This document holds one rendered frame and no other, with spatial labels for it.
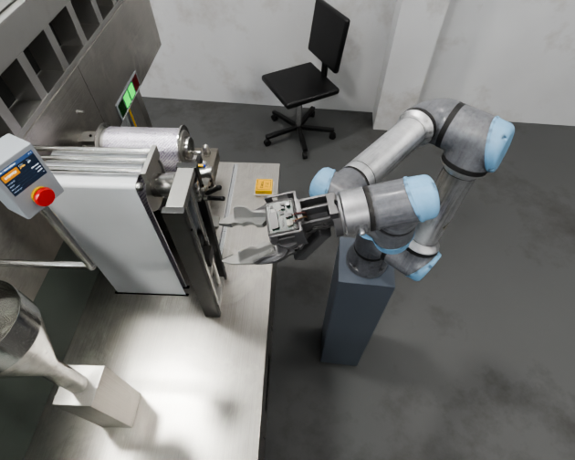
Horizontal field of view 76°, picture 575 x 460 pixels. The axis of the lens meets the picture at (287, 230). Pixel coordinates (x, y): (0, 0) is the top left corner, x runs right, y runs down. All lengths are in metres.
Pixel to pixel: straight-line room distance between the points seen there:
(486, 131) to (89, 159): 0.92
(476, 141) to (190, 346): 0.99
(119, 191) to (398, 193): 0.63
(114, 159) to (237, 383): 0.71
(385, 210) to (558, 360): 2.12
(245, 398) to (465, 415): 1.36
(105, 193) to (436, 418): 1.85
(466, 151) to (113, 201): 0.85
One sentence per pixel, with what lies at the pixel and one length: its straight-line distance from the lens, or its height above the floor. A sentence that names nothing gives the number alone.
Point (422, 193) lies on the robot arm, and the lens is 0.60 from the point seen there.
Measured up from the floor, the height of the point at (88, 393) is 1.17.
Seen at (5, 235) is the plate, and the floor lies 1.33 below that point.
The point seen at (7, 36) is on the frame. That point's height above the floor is 1.62.
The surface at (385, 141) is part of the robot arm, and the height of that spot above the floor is 1.53.
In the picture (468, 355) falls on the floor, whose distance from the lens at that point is 2.38.
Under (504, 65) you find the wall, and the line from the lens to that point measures 3.63.
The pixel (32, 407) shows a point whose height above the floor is 0.95.
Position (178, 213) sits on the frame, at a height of 1.44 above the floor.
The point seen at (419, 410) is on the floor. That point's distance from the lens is 2.19.
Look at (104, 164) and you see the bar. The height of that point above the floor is 1.44.
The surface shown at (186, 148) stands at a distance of 1.23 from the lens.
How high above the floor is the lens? 2.05
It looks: 53 degrees down
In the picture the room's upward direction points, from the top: straight up
